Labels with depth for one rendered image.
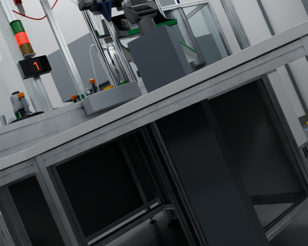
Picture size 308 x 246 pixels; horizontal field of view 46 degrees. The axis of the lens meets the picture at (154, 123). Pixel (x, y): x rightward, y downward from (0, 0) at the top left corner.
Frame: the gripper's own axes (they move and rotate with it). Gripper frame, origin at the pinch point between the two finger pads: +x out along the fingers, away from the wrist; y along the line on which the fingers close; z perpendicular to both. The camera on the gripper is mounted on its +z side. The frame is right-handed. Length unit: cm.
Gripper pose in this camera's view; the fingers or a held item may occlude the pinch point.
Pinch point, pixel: (106, 13)
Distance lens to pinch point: 148.7
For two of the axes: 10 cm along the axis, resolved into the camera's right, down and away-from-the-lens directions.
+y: -7.7, 3.2, -5.6
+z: -5.1, 2.3, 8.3
